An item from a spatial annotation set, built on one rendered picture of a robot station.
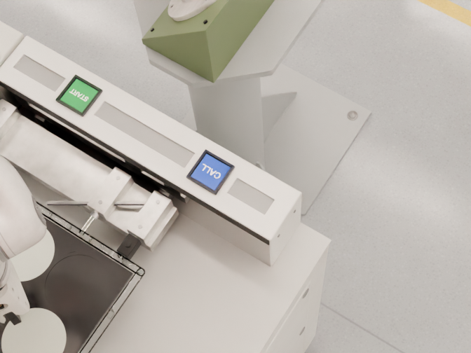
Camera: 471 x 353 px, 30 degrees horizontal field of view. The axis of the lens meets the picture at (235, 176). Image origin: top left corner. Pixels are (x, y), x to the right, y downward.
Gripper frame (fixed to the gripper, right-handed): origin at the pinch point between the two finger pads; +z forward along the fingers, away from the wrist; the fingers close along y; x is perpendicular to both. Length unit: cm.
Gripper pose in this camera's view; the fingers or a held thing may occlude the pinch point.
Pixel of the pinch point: (13, 300)
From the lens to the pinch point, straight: 141.4
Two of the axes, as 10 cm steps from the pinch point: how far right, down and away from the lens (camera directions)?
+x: -8.9, 4.3, -1.3
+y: -4.5, -8.2, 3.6
